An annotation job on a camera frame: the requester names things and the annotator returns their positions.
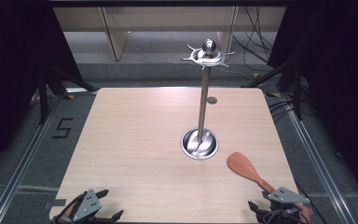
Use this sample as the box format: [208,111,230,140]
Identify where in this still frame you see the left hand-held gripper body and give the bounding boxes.
[50,189,117,224]

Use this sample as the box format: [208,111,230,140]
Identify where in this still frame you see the wooden spatula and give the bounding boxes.
[226,151,277,194]

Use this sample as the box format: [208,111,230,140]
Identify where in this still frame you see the beige wooden furniture frame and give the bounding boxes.
[53,7,287,62]

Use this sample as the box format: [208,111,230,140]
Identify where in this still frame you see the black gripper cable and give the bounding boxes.
[295,181,320,219]

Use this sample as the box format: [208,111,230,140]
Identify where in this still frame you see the steel utensil stand with hooks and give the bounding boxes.
[180,38,236,161]

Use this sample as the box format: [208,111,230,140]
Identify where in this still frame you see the bundle of black cables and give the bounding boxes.
[232,6,282,64]

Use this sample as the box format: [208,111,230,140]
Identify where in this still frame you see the aluminium floor rail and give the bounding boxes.
[278,92,352,224]
[0,92,66,224]

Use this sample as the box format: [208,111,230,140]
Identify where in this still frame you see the person's left hand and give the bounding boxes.
[57,193,86,224]

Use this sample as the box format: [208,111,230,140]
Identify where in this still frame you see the black metal stand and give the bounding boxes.
[241,57,307,121]
[36,65,98,125]

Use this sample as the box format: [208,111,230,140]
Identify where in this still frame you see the black curtain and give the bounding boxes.
[0,0,85,183]
[267,0,358,200]

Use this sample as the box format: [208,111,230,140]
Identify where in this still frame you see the person's right hand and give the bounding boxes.
[293,203,312,224]

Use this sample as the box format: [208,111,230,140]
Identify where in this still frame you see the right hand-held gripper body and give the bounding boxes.
[260,186,311,224]

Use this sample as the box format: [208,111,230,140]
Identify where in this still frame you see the black floor cables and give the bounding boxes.
[268,98,318,123]

